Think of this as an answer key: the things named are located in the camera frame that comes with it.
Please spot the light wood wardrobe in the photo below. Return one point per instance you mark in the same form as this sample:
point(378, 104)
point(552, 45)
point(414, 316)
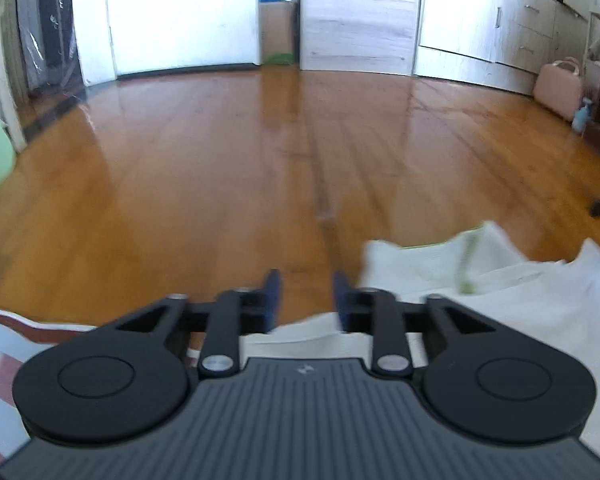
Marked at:
point(490, 20)

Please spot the blue spray bottle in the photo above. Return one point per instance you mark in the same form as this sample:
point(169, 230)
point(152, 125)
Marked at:
point(581, 117)

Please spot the small green item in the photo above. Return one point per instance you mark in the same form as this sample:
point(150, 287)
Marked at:
point(281, 58)

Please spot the pink case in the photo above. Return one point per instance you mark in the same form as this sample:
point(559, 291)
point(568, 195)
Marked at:
point(560, 87)

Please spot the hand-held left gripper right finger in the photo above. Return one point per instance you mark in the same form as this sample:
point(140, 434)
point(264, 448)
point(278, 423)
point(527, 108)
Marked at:
point(341, 305)

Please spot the cream waffle pajama top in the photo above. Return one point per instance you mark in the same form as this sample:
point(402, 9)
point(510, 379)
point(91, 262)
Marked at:
point(505, 290)

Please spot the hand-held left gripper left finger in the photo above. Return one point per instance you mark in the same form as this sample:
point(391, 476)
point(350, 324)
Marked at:
point(272, 302)

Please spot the cardboard box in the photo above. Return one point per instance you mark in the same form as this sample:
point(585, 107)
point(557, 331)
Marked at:
point(279, 32)

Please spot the plastic wrapped mattress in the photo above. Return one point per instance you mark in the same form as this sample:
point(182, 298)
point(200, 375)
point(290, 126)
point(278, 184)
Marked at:
point(45, 25)

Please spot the checkered pastel rug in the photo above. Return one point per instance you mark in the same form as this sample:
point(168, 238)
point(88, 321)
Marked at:
point(10, 340)

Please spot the light wood cabinet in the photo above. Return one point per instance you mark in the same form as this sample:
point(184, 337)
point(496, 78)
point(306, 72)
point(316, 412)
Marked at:
point(360, 15)

